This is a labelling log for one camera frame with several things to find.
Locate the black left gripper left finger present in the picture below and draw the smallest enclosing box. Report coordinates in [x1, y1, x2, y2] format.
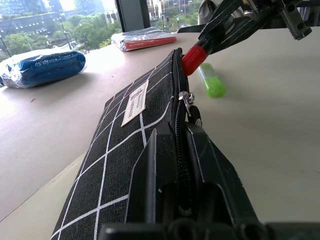
[124, 122, 181, 225]

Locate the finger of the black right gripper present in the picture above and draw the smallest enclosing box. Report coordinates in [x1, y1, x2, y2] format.
[206, 7, 285, 55]
[197, 0, 245, 48]

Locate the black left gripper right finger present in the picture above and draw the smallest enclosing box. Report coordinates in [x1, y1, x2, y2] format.
[185, 124, 262, 226]

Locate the black grid pattern zip pouch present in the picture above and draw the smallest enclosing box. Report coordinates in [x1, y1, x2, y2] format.
[49, 47, 205, 240]

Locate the red marker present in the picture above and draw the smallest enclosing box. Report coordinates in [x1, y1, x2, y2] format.
[181, 44, 210, 76]

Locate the green highlighter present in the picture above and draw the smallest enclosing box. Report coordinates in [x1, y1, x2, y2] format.
[196, 62, 227, 99]

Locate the red and blue plastic package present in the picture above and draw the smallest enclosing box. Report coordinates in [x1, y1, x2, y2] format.
[110, 26, 177, 53]

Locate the blue cloth in plastic bag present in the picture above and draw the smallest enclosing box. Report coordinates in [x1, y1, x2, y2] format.
[0, 49, 87, 89]

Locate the dark window frame post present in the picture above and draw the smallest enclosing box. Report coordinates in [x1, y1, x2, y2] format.
[115, 0, 151, 33]

